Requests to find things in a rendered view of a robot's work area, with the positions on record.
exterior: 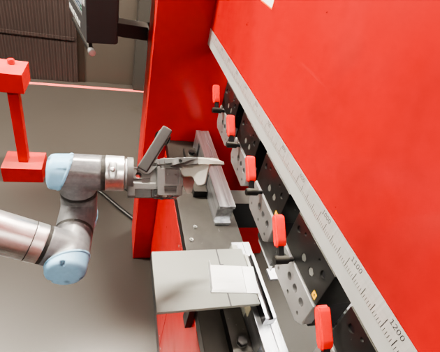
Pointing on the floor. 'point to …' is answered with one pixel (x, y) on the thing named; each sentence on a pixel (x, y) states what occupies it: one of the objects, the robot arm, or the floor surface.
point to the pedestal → (13, 169)
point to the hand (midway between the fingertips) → (214, 167)
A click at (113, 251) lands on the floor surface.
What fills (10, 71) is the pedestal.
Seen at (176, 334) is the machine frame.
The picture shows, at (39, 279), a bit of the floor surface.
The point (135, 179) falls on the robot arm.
